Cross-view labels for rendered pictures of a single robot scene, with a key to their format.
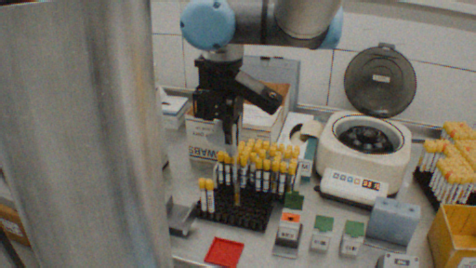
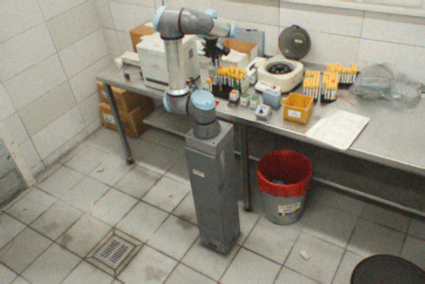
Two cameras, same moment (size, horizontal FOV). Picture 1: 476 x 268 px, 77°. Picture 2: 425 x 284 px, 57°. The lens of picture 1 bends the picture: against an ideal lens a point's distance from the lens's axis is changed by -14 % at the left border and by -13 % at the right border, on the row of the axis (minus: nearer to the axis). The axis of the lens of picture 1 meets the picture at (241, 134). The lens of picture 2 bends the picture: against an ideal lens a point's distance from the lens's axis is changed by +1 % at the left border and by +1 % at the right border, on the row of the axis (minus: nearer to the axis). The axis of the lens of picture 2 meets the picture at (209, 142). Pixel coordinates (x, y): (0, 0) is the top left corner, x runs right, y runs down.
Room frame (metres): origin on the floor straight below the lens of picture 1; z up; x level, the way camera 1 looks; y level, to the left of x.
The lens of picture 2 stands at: (-1.42, -0.61, 2.22)
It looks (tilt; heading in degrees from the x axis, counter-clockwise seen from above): 39 degrees down; 20
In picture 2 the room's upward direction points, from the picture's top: 7 degrees counter-clockwise
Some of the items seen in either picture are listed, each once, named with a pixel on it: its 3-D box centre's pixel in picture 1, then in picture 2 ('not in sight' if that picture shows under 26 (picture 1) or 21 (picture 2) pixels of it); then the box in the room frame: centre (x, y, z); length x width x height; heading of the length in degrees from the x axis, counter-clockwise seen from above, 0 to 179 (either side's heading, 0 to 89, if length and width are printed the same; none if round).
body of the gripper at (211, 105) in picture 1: (219, 87); (212, 46); (0.60, 0.04, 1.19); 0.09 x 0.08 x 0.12; 74
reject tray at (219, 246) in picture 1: (224, 252); not in sight; (0.47, 0.04, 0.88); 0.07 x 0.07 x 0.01; 73
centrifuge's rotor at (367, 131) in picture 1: (366, 142); (280, 71); (0.76, -0.34, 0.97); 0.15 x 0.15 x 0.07
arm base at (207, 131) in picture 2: not in sight; (206, 123); (0.11, -0.04, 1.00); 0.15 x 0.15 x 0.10
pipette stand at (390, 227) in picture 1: (391, 222); (271, 99); (0.49, -0.33, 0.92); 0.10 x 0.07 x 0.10; 65
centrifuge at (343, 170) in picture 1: (363, 154); (278, 75); (0.74, -0.33, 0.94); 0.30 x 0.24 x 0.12; 154
